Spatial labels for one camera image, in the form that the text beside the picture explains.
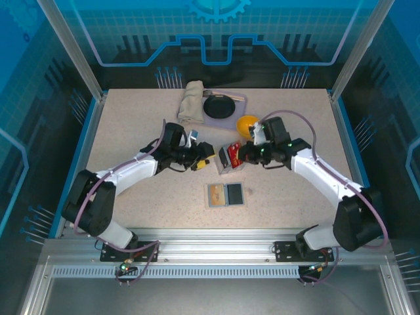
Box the aluminium frame rail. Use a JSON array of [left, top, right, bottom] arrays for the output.
[[42, 228, 394, 263]]

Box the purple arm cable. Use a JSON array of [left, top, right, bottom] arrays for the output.
[[72, 119, 167, 286], [259, 110, 390, 285]]

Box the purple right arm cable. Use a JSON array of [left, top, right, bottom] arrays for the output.
[[259, 110, 390, 285]]

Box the lit power connector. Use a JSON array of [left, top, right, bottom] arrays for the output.
[[306, 262, 330, 274], [118, 258, 138, 276]]

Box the black round pan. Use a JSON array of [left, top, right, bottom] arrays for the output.
[[202, 94, 237, 121]]

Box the aluminium frame post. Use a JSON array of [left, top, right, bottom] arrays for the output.
[[35, 0, 108, 102], [329, 0, 391, 101]]

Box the orange bowl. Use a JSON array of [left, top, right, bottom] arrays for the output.
[[236, 114, 261, 140]]

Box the red credit card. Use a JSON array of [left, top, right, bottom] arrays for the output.
[[227, 142, 244, 167]]

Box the black credit card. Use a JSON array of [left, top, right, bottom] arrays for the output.
[[218, 146, 232, 167]]

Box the beige folded cloth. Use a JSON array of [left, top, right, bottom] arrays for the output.
[[177, 80, 205, 125]]

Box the slotted grey cable duct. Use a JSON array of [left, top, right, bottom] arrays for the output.
[[51, 265, 303, 280]]

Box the purple rectangular mat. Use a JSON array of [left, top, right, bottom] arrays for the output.
[[177, 89, 249, 131]]

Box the aluminium side rail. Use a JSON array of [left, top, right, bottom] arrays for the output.
[[327, 90, 378, 239], [54, 93, 108, 240]]

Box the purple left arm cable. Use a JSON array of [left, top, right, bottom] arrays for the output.
[[72, 119, 167, 286]]

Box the gold credit card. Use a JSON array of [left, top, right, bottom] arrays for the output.
[[209, 184, 226, 207]]

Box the clear acrylic card stand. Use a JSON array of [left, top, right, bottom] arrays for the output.
[[215, 142, 247, 177]]

